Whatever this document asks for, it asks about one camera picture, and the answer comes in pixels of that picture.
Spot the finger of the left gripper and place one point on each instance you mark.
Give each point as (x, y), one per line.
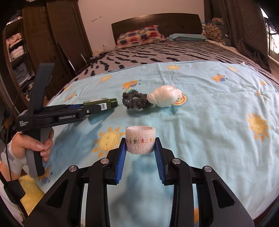
(59, 107)
(85, 110)

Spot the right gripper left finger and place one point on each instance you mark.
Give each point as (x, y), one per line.
(62, 204)

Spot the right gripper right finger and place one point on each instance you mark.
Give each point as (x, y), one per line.
(217, 204)

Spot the dark green small bottle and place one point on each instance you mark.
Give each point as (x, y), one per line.
(105, 103)

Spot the dark knitted scrunchie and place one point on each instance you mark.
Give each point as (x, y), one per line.
(134, 99)

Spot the white bandage roll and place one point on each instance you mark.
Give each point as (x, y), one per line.
(140, 140)

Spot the white plastic bag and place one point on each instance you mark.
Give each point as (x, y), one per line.
(165, 96)

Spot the person left hand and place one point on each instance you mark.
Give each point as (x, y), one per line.
(21, 142)

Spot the black chair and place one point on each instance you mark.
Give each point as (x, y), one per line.
(77, 61)

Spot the black zigzag patterned blanket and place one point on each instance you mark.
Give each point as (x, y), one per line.
(168, 51)

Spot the dark wooden wardrobe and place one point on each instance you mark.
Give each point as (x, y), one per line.
(30, 32)

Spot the light blue cartoon sheet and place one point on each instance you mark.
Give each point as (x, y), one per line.
(227, 118)

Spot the colourful checkered pillow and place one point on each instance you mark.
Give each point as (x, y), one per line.
(142, 36)

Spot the teal flat pillow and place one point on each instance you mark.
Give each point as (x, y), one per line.
(186, 37)

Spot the dark wooden headboard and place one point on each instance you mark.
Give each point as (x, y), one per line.
(168, 23)

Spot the brown patterned cushion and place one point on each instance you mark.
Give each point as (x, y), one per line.
(215, 30)

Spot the dark brown curtain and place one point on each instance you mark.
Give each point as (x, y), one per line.
(245, 27)

